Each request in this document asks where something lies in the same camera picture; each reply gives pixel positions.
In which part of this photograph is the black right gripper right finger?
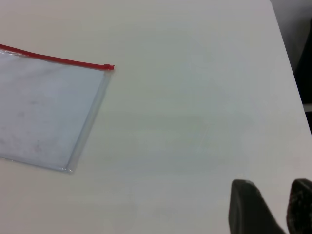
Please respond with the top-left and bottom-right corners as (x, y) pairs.
(285, 178), (312, 234)

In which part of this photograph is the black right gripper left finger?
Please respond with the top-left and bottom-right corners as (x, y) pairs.
(228, 178), (288, 234)

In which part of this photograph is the clear zip bag red zipper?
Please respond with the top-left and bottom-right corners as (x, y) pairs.
(0, 43), (116, 175)

